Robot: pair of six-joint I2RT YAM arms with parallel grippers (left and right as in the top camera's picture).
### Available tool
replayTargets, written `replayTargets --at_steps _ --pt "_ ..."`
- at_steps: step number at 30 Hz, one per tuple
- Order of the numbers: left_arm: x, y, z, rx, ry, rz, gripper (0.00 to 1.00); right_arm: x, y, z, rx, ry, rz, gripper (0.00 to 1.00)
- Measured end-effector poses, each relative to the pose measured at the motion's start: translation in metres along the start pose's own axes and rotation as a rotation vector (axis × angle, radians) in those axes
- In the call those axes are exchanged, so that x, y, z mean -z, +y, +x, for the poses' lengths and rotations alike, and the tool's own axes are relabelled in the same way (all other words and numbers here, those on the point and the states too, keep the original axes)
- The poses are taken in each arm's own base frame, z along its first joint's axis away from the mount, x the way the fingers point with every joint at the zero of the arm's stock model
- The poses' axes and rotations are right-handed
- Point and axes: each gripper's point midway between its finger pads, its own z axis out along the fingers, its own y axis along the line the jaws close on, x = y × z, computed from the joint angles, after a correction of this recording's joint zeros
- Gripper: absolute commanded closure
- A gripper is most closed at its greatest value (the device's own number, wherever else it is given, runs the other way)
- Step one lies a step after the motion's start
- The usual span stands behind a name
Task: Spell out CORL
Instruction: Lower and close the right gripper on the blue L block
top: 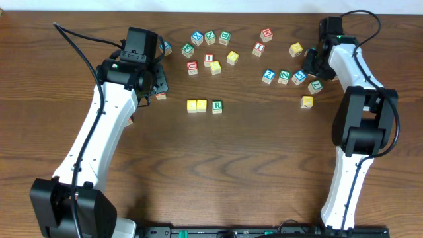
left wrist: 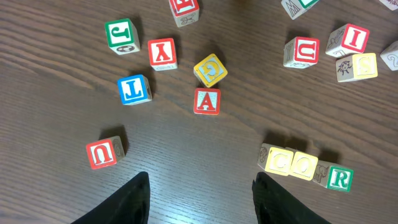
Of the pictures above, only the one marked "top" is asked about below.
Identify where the yellow C block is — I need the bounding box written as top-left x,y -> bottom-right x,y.
186,100 -> 197,113

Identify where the yellow O block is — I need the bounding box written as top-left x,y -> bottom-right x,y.
196,99 -> 208,112

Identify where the green R block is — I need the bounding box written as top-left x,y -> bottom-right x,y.
211,100 -> 223,114

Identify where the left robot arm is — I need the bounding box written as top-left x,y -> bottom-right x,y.
30,27 -> 169,237

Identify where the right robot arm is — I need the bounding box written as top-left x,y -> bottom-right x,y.
301,17 -> 401,236

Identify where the red A block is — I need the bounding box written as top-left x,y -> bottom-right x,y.
155,93 -> 167,100

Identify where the blue 5 block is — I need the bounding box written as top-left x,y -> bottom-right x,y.
291,70 -> 307,85

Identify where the yellow W block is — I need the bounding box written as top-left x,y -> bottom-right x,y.
289,42 -> 303,58

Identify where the green 7 block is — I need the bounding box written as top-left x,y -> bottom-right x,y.
307,80 -> 323,95

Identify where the green Z block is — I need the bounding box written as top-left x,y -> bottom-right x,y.
278,70 -> 291,85

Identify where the blue P block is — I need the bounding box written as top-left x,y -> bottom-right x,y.
165,41 -> 172,56

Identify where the red U block upper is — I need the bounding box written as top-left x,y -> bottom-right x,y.
186,61 -> 198,75

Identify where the yellow K block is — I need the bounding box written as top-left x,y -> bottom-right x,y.
300,96 -> 314,109

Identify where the blue 2 block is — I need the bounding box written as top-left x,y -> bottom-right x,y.
262,69 -> 275,85

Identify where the green E block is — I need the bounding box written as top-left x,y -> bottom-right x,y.
181,43 -> 194,58

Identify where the red M block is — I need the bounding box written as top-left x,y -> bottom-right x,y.
260,28 -> 274,42

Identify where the red I block right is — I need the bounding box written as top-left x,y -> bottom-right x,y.
252,42 -> 265,57

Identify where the red i block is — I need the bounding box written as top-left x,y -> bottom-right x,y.
252,42 -> 265,57
204,53 -> 214,67

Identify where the red I block left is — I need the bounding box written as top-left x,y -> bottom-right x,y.
204,53 -> 214,67

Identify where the yellow S block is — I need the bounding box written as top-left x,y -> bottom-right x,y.
210,61 -> 221,75

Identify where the blue X block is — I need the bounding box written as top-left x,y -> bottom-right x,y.
191,31 -> 204,46

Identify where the green N block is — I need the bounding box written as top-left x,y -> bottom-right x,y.
204,30 -> 216,45

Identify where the yellow block left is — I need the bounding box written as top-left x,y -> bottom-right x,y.
227,51 -> 239,66

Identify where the green B block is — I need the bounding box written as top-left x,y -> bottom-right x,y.
219,31 -> 231,46

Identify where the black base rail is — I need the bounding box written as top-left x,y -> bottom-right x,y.
135,223 -> 390,238

